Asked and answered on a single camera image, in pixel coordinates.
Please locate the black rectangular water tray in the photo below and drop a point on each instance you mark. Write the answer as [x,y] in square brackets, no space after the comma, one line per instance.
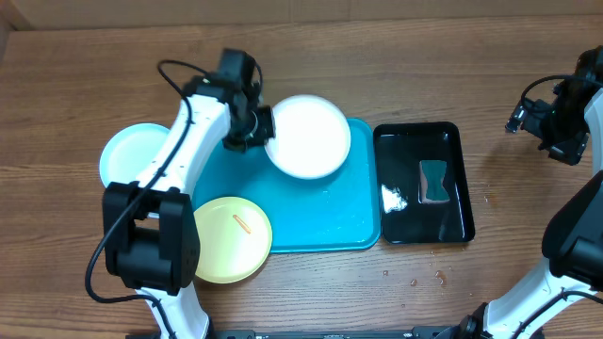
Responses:
[398,150]

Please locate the yellow round plate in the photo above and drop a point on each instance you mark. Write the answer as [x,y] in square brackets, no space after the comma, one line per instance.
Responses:
[236,238]

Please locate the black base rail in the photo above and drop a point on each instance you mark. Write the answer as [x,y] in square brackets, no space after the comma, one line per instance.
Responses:
[330,334]

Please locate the white round plate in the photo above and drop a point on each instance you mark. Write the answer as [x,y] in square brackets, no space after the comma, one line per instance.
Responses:
[312,137]

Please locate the green dish sponge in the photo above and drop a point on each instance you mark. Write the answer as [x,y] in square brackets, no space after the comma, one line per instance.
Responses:
[431,187]

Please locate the teal plastic serving tray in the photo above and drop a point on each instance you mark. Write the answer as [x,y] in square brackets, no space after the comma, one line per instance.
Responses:
[337,212]

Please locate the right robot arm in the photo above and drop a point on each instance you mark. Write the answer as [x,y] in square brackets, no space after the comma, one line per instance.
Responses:
[571,266]

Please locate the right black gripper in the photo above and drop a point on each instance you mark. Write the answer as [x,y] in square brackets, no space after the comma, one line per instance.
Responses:
[568,153]

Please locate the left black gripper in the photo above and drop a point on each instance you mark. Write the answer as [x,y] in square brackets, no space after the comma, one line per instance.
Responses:
[268,132]

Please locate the light blue round plate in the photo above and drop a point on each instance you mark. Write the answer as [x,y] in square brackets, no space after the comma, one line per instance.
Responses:
[130,151]

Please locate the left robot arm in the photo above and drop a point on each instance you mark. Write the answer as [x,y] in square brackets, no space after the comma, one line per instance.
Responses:
[150,237]

